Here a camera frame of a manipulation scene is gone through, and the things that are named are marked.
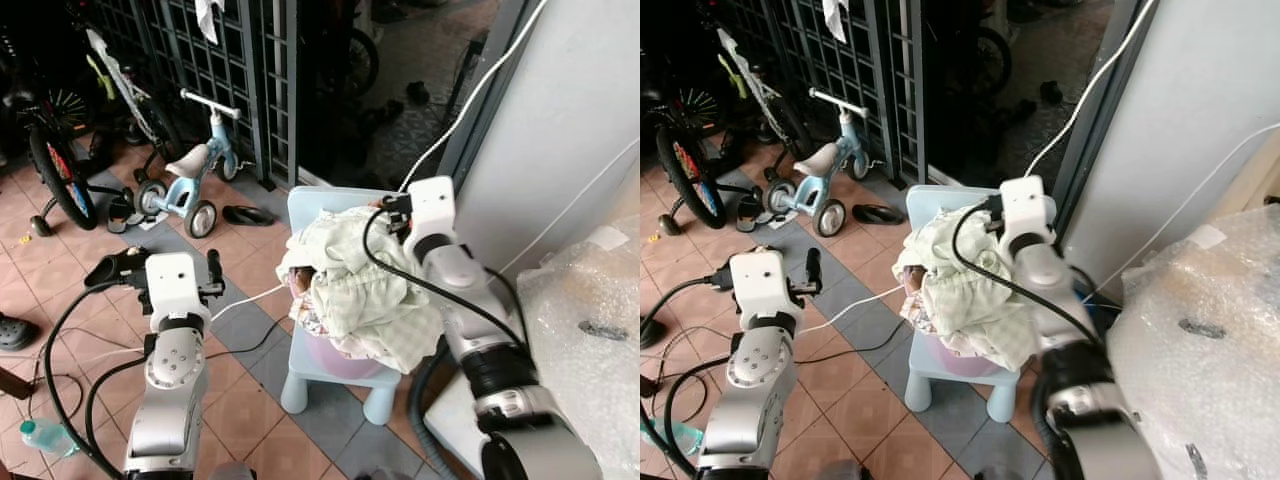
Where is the pale green checked cloth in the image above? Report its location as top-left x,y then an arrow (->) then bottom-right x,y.
290,205 -> 447,373
903,205 -> 1053,373

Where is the bubble wrapped washing machine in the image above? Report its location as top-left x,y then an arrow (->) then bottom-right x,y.
1105,205 -> 1280,480
515,215 -> 641,480

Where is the black slipper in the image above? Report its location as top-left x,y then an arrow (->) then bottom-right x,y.
852,203 -> 906,226
221,204 -> 277,227

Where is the light blue plastic stool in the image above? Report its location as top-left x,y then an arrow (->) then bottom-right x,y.
903,185 -> 1027,423
280,185 -> 403,426

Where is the floral patterned cloth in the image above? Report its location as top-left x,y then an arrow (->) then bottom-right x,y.
278,250 -> 333,339
897,250 -> 941,336

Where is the light blue child tricycle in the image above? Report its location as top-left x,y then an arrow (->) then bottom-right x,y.
763,87 -> 869,239
134,87 -> 247,240

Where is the pink plastic basin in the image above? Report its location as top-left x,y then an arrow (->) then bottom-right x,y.
303,333 -> 393,382

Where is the clear plastic water bottle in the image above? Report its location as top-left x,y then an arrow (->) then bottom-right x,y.
19,417 -> 83,460
640,418 -> 703,457

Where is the black metal grille gate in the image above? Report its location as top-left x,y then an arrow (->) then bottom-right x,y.
70,0 -> 301,189
700,0 -> 926,189

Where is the white rag on gate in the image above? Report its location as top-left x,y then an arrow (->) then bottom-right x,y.
194,0 -> 227,46
822,0 -> 853,45

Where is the beige cabinet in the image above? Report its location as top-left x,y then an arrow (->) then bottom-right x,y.
1232,150 -> 1280,213

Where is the white floor cable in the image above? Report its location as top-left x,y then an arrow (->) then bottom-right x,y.
208,284 -> 288,323
800,284 -> 906,336

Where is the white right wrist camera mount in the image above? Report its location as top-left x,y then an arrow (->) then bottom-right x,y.
404,177 -> 459,243
998,175 -> 1057,243

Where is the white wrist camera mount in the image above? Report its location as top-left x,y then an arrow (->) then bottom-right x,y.
404,177 -> 459,243
998,175 -> 1057,243
144,252 -> 212,321
727,250 -> 798,321

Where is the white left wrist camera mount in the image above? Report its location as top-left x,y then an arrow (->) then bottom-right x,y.
144,252 -> 212,321
727,250 -> 798,321

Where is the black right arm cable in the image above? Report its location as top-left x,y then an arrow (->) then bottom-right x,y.
951,205 -> 1106,346
361,205 -> 533,351

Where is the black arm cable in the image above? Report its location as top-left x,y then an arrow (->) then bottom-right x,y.
38,282 -> 151,480
640,275 -> 736,480
361,205 -> 533,351
951,205 -> 1106,346

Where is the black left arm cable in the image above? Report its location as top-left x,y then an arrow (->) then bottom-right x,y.
640,275 -> 736,480
38,282 -> 151,480

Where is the thick white hanging cable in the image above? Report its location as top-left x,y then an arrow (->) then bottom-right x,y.
1022,0 -> 1161,179
398,0 -> 549,193

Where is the thin white cable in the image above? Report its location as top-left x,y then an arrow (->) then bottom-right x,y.
1118,120 -> 1280,293
498,138 -> 641,273

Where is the grey ribbed drain hose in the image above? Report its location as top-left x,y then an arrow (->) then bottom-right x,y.
406,338 -> 463,480

